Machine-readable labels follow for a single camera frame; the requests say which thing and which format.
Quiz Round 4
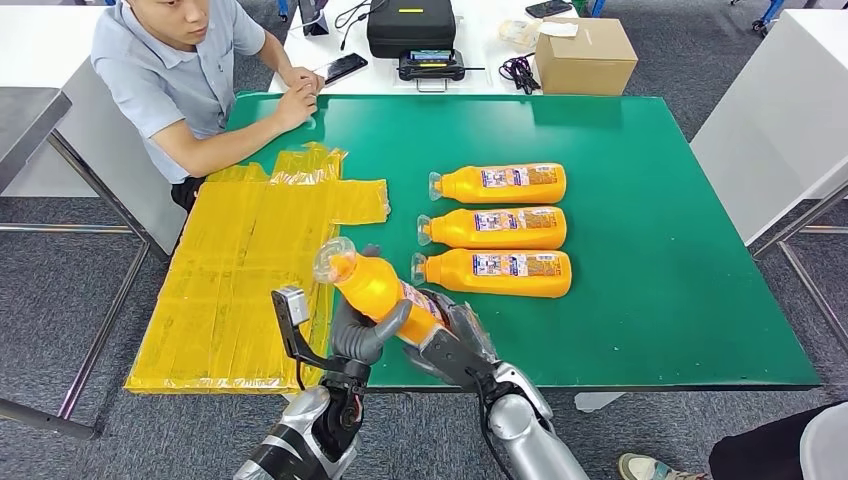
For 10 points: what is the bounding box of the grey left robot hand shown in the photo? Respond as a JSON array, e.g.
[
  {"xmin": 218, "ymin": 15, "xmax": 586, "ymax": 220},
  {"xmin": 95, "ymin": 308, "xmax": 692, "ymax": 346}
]
[{"xmin": 329, "ymin": 245, "xmax": 413, "ymax": 366}]

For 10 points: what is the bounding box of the orange detergent bottle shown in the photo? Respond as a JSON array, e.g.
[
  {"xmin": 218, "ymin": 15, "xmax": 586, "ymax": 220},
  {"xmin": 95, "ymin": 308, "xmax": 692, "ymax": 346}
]
[
  {"xmin": 428, "ymin": 162, "xmax": 568, "ymax": 205},
  {"xmin": 410, "ymin": 248, "xmax": 573, "ymax": 299},
  {"xmin": 416, "ymin": 205, "xmax": 568, "ymax": 251},
  {"xmin": 312, "ymin": 237, "xmax": 452, "ymax": 348}
]

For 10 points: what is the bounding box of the black remote controller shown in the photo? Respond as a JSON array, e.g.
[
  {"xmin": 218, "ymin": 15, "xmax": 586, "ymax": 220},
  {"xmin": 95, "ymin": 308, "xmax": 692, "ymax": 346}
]
[{"xmin": 397, "ymin": 48, "xmax": 486, "ymax": 93}]

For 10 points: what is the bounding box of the person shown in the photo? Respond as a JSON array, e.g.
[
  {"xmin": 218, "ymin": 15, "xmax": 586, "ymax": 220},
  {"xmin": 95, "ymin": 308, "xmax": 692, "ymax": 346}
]
[
  {"xmin": 90, "ymin": 0, "xmax": 326, "ymax": 213},
  {"xmin": 617, "ymin": 400, "xmax": 848, "ymax": 480}
]

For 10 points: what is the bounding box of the black carrying case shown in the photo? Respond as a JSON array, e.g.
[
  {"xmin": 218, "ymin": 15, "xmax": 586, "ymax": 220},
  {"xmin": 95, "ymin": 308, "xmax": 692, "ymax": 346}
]
[{"xmin": 366, "ymin": 0, "xmax": 458, "ymax": 60}]

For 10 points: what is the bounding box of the brown cardboard box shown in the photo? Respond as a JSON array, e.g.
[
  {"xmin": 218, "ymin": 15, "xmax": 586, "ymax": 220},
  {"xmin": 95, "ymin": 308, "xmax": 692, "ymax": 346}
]
[{"xmin": 534, "ymin": 17, "xmax": 639, "ymax": 97}]

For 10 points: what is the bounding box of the grey table with metal legs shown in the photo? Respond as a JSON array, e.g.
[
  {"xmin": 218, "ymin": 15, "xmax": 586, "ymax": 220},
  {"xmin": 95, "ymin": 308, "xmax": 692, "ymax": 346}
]
[{"xmin": 0, "ymin": 87, "xmax": 154, "ymax": 442}]

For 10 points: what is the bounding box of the blue metal cart frame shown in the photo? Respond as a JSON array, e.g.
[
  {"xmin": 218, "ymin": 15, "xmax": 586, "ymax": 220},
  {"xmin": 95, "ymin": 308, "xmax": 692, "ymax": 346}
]
[{"xmin": 589, "ymin": 0, "xmax": 786, "ymax": 34}]

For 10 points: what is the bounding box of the white panel table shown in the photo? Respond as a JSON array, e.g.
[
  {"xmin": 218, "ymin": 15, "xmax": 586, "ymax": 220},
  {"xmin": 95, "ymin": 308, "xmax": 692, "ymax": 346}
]
[{"xmin": 0, "ymin": 6, "xmax": 189, "ymax": 256}]

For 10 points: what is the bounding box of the clear plastic bag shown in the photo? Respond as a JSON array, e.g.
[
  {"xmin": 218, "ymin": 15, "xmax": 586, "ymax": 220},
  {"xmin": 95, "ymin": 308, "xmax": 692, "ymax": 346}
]
[{"xmin": 498, "ymin": 19, "xmax": 541, "ymax": 49}]

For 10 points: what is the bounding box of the black tablet on stand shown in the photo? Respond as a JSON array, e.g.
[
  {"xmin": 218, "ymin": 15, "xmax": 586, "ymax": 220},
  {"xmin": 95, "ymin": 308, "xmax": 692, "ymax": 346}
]
[{"xmin": 298, "ymin": 0, "xmax": 333, "ymax": 38}]

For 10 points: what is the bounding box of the green topped table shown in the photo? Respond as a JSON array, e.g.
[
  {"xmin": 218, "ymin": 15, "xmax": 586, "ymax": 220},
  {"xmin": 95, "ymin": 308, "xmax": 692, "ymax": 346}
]
[{"xmin": 225, "ymin": 92, "xmax": 823, "ymax": 413}]

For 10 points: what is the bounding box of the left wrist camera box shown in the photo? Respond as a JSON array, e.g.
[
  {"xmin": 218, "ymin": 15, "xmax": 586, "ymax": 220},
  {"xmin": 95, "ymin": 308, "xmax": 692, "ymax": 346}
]
[{"xmin": 270, "ymin": 286, "xmax": 333, "ymax": 372}]

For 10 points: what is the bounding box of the black purple cable bundle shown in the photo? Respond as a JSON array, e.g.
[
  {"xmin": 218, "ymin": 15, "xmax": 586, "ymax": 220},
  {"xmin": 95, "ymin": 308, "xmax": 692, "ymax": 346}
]
[{"xmin": 498, "ymin": 52, "xmax": 541, "ymax": 95}]

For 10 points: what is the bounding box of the white table with metal legs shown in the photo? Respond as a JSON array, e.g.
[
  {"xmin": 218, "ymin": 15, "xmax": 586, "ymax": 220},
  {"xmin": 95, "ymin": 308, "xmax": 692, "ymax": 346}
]
[{"xmin": 688, "ymin": 9, "xmax": 848, "ymax": 356}]

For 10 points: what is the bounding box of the black smartphone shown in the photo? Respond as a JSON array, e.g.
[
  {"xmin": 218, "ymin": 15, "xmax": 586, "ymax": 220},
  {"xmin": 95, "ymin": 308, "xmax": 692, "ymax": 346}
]
[
  {"xmin": 322, "ymin": 52, "xmax": 370, "ymax": 86},
  {"xmin": 524, "ymin": 0, "xmax": 574, "ymax": 20}
]

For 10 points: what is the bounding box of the yellow taped cardboard sheet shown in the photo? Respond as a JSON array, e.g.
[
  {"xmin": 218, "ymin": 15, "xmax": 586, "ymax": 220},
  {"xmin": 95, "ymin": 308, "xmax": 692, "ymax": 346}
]
[{"xmin": 124, "ymin": 141, "xmax": 392, "ymax": 396}]

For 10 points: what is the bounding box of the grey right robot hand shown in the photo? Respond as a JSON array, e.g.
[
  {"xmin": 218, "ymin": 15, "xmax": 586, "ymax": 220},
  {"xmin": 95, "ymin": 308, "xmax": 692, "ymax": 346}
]
[{"xmin": 402, "ymin": 288, "xmax": 499, "ymax": 390}]

